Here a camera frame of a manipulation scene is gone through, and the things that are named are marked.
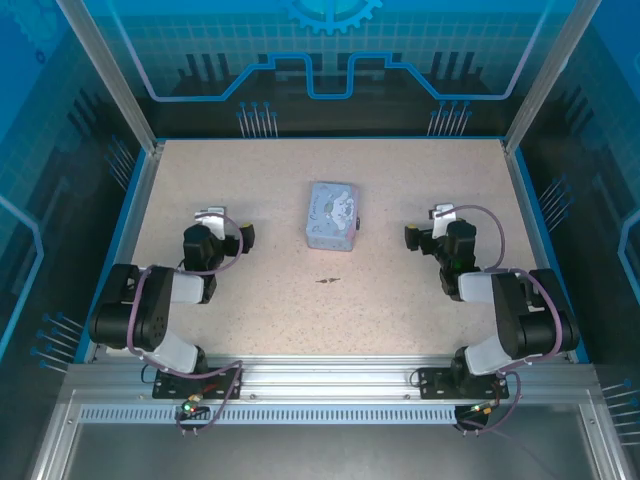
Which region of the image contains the grey metal tray frame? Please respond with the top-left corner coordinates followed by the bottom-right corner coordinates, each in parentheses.
top-left (28, 388), bottom-right (632, 480)

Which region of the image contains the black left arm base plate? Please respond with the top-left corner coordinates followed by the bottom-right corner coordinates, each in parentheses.
top-left (152, 366), bottom-right (244, 401)

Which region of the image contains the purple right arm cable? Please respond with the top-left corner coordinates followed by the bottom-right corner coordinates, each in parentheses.
top-left (438, 204), bottom-right (577, 437)

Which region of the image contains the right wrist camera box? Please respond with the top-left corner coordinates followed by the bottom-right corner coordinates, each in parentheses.
top-left (427, 203), bottom-right (459, 239)

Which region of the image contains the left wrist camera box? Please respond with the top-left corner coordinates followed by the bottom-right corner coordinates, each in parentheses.
top-left (193, 205), bottom-right (229, 240)

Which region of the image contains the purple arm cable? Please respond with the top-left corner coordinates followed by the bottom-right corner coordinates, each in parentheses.
top-left (438, 204), bottom-right (577, 437)
top-left (127, 211), bottom-right (246, 437)

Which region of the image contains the aluminium mounting rail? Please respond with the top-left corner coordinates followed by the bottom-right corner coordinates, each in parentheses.
top-left (63, 353), bottom-right (601, 407)

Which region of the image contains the right connector with green light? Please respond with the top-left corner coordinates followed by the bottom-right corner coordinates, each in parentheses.
top-left (465, 398), bottom-right (502, 418)

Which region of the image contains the left connector with green light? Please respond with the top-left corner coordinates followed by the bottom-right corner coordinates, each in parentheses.
top-left (180, 394), bottom-right (209, 419)

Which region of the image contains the light blue cartoon tin box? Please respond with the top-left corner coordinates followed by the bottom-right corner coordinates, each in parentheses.
top-left (304, 180), bottom-right (361, 253)

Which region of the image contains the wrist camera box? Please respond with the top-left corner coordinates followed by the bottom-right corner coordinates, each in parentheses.
top-left (193, 205), bottom-right (229, 240)
top-left (427, 203), bottom-right (459, 239)

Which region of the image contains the connector with green light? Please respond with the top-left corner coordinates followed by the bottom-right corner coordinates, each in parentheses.
top-left (180, 394), bottom-right (209, 419)
top-left (465, 398), bottom-right (502, 418)

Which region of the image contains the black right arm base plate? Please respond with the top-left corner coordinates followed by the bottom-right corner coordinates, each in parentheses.
top-left (416, 366), bottom-right (511, 401)

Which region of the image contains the aluminium side rail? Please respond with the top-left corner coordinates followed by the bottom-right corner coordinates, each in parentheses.
top-left (501, 139), bottom-right (577, 362)
top-left (82, 141), bottom-right (167, 363)

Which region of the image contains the aluminium frame post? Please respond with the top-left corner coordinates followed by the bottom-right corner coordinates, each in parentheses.
top-left (53, 0), bottom-right (167, 154)
top-left (501, 0), bottom-right (605, 155)

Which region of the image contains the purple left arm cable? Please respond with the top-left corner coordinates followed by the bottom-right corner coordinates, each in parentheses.
top-left (127, 211), bottom-right (246, 437)

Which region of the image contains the slotted grey cable duct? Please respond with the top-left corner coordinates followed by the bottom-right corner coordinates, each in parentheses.
top-left (78, 405), bottom-right (460, 427)

